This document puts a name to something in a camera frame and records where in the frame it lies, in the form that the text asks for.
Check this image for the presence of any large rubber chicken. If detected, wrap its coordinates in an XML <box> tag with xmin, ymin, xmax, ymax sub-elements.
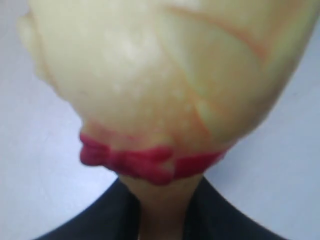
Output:
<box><xmin>18</xmin><ymin>0</ymin><xmax>320</xmax><ymax>240</ymax></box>

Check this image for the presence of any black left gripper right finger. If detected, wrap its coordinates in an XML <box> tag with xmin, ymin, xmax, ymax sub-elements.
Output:
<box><xmin>184</xmin><ymin>174</ymin><xmax>315</xmax><ymax>240</ymax></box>

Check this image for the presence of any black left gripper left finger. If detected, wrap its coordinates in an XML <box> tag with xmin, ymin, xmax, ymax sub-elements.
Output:
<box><xmin>38</xmin><ymin>179</ymin><xmax>140</xmax><ymax>240</ymax></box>

